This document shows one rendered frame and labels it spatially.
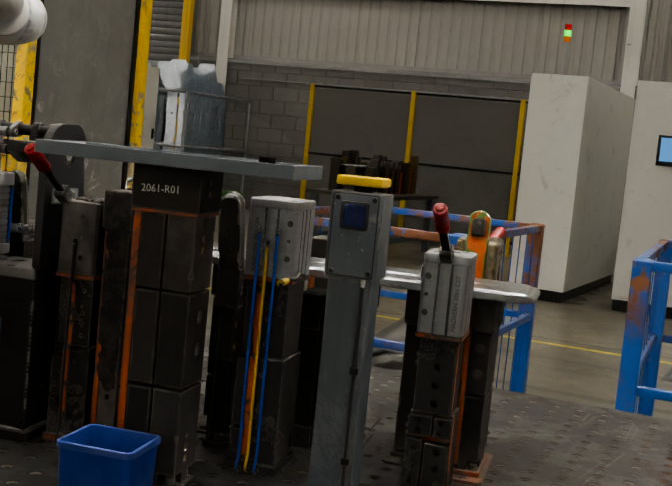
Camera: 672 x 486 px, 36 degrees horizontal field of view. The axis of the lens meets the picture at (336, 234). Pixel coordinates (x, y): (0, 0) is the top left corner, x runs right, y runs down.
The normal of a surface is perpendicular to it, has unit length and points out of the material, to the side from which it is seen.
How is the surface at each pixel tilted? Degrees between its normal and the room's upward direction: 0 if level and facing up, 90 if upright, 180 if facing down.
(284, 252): 90
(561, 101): 90
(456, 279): 90
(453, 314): 90
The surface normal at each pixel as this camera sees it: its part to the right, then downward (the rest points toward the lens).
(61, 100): 0.92, 0.15
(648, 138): -0.36, 0.04
